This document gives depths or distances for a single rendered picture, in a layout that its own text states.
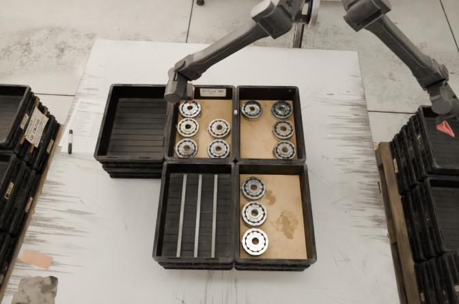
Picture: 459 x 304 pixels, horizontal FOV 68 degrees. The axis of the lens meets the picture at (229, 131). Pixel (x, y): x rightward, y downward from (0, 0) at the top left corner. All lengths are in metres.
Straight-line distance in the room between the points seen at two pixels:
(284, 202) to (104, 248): 0.80
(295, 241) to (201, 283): 0.42
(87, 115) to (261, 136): 0.94
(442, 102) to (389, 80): 1.88
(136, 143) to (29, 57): 2.00
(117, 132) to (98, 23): 1.96
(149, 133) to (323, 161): 0.85
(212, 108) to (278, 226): 0.64
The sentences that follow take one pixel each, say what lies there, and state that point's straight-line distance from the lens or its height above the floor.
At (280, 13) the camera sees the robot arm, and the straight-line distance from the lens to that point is 1.00.
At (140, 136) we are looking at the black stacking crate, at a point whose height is 0.83.
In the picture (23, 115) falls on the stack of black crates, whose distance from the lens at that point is 2.34.
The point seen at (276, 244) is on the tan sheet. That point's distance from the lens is 1.44.
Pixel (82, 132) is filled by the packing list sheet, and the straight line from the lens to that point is 1.91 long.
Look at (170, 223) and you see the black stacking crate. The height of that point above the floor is 0.83.
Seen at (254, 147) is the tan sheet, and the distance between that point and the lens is 1.57.
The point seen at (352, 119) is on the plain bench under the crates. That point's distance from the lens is 1.91.
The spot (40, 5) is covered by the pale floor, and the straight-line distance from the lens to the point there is 3.93.
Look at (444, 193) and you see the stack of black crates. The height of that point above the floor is 0.38.
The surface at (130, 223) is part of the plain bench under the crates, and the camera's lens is 1.64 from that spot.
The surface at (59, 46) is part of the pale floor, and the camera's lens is 3.44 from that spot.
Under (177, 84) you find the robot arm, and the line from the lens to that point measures 1.22.
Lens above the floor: 2.22
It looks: 60 degrees down
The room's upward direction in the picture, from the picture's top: straight up
